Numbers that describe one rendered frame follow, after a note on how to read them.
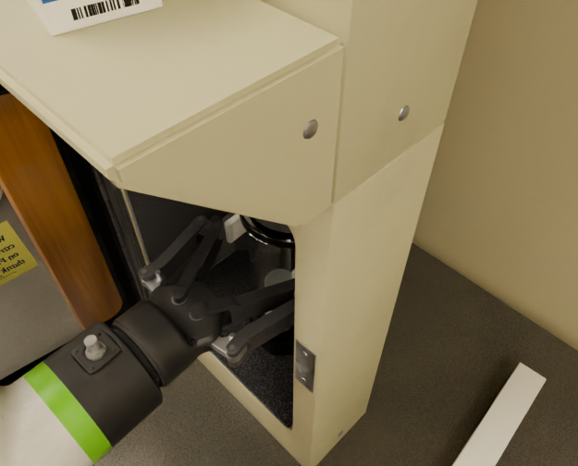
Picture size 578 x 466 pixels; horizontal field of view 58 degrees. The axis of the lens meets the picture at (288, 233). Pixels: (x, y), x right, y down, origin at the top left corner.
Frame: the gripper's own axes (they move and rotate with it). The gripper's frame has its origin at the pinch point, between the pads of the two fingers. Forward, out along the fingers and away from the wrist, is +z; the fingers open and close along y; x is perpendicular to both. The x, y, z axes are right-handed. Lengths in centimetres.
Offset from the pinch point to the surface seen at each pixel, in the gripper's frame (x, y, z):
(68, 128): -30.6, -9.6, -22.3
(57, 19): -31.6, -4.2, -19.1
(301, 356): -1.5, -11.3, -10.9
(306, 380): 1.9, -12.1, -10.9
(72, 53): -30.9, -5.8, -19.6
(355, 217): -18.5, -13.4, -8.8
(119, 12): -31.3, -4.9, -16.6
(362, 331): -0.8, -13.5, -4.9
